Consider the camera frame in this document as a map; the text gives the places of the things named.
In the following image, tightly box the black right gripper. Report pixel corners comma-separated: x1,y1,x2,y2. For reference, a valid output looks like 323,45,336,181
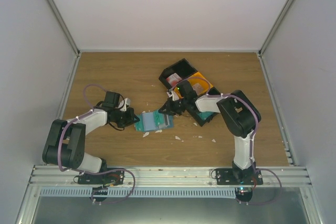
159,98,187,116

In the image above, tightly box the teal credit card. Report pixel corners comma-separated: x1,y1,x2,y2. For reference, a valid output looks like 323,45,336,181
135,111,169,132

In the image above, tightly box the blue card holder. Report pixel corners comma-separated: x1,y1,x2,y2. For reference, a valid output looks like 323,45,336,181
133,111,175,133

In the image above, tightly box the white pink credit card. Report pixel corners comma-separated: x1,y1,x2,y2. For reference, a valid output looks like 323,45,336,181
163,114,174,128

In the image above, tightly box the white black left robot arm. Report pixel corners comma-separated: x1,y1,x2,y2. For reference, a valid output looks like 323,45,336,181
42,91,140,184

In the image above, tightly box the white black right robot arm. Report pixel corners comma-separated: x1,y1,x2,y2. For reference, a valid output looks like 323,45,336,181
159,80,261,185

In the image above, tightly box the white pink card stack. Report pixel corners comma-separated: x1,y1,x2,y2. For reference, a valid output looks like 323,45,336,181
192,83,207,95

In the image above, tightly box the white debris pile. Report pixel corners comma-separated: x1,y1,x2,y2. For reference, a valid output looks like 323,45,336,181
141,122,218,143

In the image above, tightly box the black bin near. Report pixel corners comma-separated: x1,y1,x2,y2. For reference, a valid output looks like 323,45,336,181
186,88,221,126

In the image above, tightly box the orange bin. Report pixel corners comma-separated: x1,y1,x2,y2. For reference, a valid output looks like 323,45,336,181
169,72,214,98

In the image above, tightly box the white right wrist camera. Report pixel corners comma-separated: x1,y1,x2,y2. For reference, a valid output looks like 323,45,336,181
166,90,180,101

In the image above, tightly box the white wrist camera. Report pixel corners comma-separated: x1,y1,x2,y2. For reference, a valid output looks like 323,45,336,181
166,90,180,101
118,98,131,112

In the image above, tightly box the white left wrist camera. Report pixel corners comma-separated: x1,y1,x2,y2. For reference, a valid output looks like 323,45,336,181
118,98,131,112

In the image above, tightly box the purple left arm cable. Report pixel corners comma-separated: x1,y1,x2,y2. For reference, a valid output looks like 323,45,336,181
57,84,124,175

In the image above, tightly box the aluminium front rail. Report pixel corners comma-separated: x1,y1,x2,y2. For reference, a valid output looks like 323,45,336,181
28,165,312,187

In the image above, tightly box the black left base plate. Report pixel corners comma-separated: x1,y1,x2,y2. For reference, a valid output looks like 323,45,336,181
73,170,124,188

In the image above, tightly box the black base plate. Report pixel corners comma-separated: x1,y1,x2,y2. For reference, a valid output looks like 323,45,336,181
73,170,124,188
210,168,264,186

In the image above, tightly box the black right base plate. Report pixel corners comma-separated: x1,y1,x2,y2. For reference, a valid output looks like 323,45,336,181
210,168,264,186

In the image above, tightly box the grey slotted cable duct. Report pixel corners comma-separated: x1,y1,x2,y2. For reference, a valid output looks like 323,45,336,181
40,187,236,199

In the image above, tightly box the aluminium frame post right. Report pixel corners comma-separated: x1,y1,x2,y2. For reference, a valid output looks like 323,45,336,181
257,0,296,58

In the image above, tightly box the aluminium frame post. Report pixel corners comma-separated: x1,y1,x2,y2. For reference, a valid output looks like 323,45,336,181
257,0,296,58
46,0,80,58

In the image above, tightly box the aluminium frame post left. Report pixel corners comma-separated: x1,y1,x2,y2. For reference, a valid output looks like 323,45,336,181
46,0,80,58

